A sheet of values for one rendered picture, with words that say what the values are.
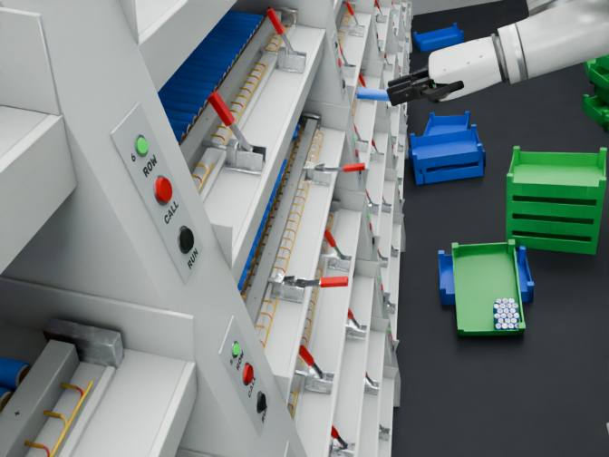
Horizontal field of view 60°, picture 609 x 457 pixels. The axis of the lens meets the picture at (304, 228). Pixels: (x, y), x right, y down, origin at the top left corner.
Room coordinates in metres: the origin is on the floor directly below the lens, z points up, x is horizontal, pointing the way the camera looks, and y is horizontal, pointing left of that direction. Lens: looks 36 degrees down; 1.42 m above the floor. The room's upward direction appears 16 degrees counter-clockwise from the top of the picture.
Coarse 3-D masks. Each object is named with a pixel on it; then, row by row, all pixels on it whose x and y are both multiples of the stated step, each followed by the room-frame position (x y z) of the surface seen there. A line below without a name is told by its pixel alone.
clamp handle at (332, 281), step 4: (296, 276) 0.51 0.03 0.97; (296, 280) 0.52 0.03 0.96; (300, 280) 0.52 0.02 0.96; (304, 280) 0.51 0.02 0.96; (308, 280) 0.51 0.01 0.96; (312, 280) 0.51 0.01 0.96; (316, 280) 0.51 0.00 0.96; (320, 280) 0.50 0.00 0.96; (324, 280) 0.50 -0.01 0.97; (328, 280) 0.50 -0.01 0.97; (332, 280) 0.50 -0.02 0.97; (336, 280) 0.49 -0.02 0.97; (340, 280) 0.49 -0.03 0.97; (344, 280) 0.49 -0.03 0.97; (348, 280) 0.49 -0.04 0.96; (292, 284) 0.51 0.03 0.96; (296, 284) 0.51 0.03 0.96; (300, 284) 0.51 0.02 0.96; (304, 284) 0.51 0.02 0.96; (308, 284) 0.50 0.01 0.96; (312, 284) 0.50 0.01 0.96; (316, 284) 0.50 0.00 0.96; (320, 284) 0.50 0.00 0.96; (324, 284) 0.49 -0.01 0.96; (328, 284) 0.49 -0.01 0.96; (332, 284) 0.49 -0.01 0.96; (336, 284) 0.49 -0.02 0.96; (340, 284) 0.49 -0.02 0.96; (344, 284) 0.49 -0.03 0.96
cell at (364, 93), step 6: (360, 90) 0.82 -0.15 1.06; (366, 90) 0.82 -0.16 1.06; (372, 90) 0.81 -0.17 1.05; (378, 90) 0.81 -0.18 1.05; (384, 90) 0.81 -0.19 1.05; (360, 96) 0.82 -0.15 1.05; (366, 96) 0.81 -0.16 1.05; (372, 96) 0.81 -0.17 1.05; (378, 96) 0.81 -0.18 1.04; (384, 96) 0.80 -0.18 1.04
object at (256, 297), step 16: (304, 128) 0.89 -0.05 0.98; (304, 144) 0.84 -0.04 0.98; (320, 144) 0.86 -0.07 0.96; (304, 160) 0.79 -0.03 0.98; (288, 176) 0.74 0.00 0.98; (288, 192) 0.70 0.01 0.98; (288, 208) 0.66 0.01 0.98; (272, 224) 0.63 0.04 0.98; (272, 240) 0.59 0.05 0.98; (272, 256) 0.56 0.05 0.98; (256, 272) 0.53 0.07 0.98; (256, 288) 0.50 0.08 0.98; (256, 304) 0.48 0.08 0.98; (256, 320) 0.47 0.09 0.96; (272, 320) 0.47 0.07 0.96
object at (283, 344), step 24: (336, 120) 0.93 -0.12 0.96; (336, 144) 0.88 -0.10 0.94; (312, 192) 0.73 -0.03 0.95; (312, 216) 0.67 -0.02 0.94; (264, 240) 0.62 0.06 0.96; (288, 240) 0.62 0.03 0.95; (312, 240) 0.62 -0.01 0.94; (288, 264) 0.57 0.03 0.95; (312, 264) 0.57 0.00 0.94; (312, 288) 0.56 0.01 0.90; (288, 312) 0.49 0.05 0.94; (264, 336) 0.45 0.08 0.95; (288, 336) 0.45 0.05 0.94; (288, 360) 0.41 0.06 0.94; (288, 384) 0.36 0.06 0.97
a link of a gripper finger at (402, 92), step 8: (392, 88) 0.79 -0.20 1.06; (400, 88) 0.79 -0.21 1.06; (408, 88) 0.78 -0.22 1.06; (416, 88) 0.76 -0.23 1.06; (424, 88) 0.75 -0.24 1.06; (392, 96) 0.78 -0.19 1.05; (400, 96) 0.78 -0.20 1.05; (408, 96) 0.78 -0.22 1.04; (416, 96) 0.77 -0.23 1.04; (392, 104) 0.79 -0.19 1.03
